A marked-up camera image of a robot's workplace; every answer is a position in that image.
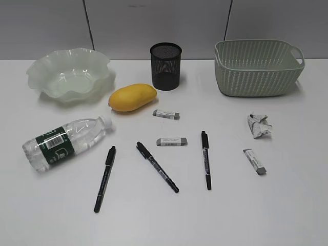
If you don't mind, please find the black marker pen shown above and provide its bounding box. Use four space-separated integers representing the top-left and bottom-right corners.
136 141 179 193
201 131 212 190
94 146 116 213

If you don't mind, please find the yellow mango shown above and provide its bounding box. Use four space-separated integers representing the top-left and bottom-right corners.
108 84 157 112

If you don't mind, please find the waste paper ball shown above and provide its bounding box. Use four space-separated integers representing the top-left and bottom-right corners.
247 114 273 139

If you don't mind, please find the clear water bottle green label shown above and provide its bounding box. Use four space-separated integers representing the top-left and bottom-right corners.
22 116 113 172

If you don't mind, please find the grey eraser upper middle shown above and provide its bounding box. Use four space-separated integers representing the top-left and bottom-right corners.
153 109 180 120

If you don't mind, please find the grey eraser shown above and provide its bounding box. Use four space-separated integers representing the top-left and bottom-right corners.
243 149 267 175
153 109 180 120
156 137 188 147

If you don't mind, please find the grey eraser centre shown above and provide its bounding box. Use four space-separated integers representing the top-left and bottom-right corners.
156 137 188 147

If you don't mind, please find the black mesh pen holder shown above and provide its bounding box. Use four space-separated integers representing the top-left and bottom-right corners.
150 42 182 91

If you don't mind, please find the pale green woven basket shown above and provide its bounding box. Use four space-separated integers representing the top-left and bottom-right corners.
215 39 305 97

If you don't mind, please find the pale green wavy plate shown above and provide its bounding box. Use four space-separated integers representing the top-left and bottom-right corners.
26 48 115 103

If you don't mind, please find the grey eraser right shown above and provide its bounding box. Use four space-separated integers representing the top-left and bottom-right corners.
243 149 267 175

